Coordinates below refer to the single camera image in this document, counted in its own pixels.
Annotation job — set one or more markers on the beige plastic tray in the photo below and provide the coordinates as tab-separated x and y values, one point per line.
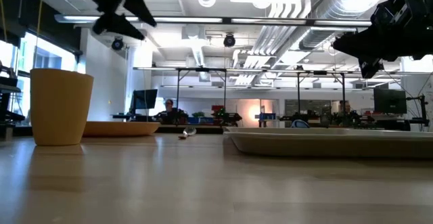
321	144

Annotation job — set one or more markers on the dark side shelf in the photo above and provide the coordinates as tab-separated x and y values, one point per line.
8	88

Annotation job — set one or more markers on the black hanging round camera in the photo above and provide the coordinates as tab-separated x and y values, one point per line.
229	41
117	44

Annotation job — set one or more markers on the silver ceiling air duct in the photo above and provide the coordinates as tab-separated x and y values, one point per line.
335	11

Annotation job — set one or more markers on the person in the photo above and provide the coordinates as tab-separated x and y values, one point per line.
345	109
169	112

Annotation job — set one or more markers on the orange plastic cup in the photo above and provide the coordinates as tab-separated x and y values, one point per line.
61	109

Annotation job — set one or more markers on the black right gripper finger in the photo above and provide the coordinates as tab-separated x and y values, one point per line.
368	66
389	44

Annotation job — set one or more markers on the orange plastic plate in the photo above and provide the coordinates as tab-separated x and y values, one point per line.
121	129

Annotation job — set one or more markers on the long ceiling light strip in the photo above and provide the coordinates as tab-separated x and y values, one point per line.
189	20

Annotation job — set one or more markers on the black computer monitor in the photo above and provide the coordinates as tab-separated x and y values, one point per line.
144	99
389	101

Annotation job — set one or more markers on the blue and white round object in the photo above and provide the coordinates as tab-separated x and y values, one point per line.
300	124

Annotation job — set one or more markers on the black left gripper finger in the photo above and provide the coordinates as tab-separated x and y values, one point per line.
116	24
140	9

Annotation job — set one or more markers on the black metal rig frame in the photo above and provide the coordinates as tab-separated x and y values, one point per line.
298	92
178	92

